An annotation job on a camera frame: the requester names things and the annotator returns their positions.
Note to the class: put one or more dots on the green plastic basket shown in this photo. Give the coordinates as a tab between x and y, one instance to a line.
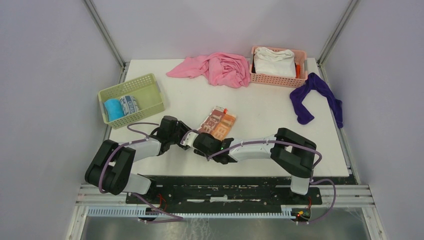
147	93

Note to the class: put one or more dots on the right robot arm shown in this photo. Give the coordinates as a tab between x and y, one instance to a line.
294	153

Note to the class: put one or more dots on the blue white patterned cloth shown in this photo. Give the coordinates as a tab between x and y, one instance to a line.
129	105

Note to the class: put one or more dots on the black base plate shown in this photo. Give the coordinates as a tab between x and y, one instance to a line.
245	195

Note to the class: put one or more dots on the purple cloth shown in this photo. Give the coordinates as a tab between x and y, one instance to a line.
314	82

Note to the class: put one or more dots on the white cable duct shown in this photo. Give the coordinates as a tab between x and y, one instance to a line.
145	212

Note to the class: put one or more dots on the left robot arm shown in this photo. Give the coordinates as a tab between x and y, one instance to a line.
110	169

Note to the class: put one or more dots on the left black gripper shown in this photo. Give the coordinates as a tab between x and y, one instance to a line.
182	127

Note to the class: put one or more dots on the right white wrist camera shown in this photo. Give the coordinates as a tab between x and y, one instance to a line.
187	141

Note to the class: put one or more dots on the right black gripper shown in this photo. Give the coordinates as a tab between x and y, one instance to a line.
198	152

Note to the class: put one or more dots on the blue towel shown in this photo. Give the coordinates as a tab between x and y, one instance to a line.
114	109

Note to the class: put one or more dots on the white folded towel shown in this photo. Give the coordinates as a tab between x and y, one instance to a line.
274	63

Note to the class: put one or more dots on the pink towel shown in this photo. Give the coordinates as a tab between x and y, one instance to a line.
219	68

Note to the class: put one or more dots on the beige rabbit print towel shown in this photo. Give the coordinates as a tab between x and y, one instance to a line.
218	123

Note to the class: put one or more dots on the pink plastic basket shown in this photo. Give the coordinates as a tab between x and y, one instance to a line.
300	59

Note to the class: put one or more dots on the orange item in basket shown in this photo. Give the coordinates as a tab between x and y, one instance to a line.
298	70

